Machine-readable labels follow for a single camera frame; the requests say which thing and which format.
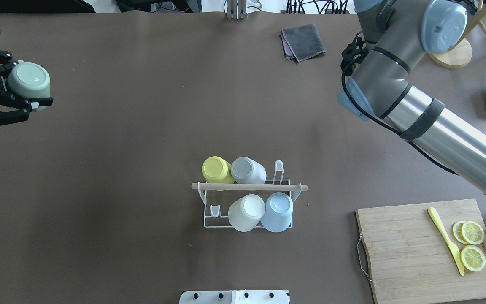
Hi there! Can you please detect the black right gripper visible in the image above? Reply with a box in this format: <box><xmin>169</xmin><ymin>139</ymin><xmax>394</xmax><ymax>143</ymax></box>
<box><xmin>340</xmin><ymin>32</ymin><xmax>370</xmax><ymax>76</ymax></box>

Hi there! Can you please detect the light green plastic cup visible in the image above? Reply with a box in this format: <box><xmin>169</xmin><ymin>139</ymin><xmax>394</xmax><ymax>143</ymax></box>
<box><xmin>5</xmin><ymin>60</ymin><xmax>51</xmax><ymax>98</ymax></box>

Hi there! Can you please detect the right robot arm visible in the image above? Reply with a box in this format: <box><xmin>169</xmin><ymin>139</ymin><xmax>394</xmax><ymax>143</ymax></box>
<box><xmin>338</xmin><ymin>0</ymin><xmax>486</xmax><ymax>195</ymax></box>

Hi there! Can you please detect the grey cup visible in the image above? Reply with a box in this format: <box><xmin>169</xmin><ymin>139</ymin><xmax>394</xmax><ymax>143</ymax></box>
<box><xmin>231</xmin><ymin>157</ymin><xmax>267</xmax><ymax>184</ymax></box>

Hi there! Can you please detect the yellow cup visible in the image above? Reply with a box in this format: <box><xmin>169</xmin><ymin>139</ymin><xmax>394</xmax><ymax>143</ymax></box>
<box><xmin>201</xmin><ymin>156</ymin><xmax>235</xmax><ymax>184</ymax></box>

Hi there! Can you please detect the light blue cup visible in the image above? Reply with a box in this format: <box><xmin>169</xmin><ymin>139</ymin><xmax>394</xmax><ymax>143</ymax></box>
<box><xmin>260</xmin><ymin>192</ymin><xmax>293</xmax><ymax>233</ymax></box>

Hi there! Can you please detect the white cup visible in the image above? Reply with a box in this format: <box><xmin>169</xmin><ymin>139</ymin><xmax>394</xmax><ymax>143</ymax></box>
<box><xmin>228</xmin><ymin>194</ymin><xmax>265</xmax><ymax>232</ymax></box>

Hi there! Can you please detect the grey folded cloth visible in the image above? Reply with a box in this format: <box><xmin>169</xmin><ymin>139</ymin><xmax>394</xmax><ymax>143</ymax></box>
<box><xmin>281</xmin><ymin>23</ymin><xmax>326</xmax><ymax>63</ymax></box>

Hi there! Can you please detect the pink folded cloth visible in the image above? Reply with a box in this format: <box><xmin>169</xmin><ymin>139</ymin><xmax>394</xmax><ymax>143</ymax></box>
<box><xmin>279</xmin><ymin>34</ymin><xmax>298</xmax><ymax>63</ymax></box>

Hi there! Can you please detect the yellow plastic knife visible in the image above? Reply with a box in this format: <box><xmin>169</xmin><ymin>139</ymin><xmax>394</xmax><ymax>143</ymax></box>
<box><xmin>427</xmin><ymin>206</ymin><xmax>465</xmax><ymax>276</ymax></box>

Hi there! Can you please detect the wooden cutting board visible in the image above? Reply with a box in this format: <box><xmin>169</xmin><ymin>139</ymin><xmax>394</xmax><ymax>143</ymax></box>
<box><xmin>356</xmin><ymin>199</ymin><xmax>486</xmax><ymax>304</ymax></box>

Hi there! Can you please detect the aluminium frame post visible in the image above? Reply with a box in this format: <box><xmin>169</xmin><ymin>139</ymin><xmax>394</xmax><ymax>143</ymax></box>
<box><xmin>226</xmin><ymin>0</ymin><xmax>248</xmax><ymax>20</ymax></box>

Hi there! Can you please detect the white wire cup holder rack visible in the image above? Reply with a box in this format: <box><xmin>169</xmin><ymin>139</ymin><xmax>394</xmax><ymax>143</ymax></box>
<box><xmin>191</xmin><ymin>157</ymin><xmax>308</xmax><ymax>233</ymax></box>

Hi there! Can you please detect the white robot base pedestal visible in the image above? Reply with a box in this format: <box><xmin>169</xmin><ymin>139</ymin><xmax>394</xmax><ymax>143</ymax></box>
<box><xmin>179</xmin><ymin>289</ymin><xmax>291</xmax><ymax>304</ymax></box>

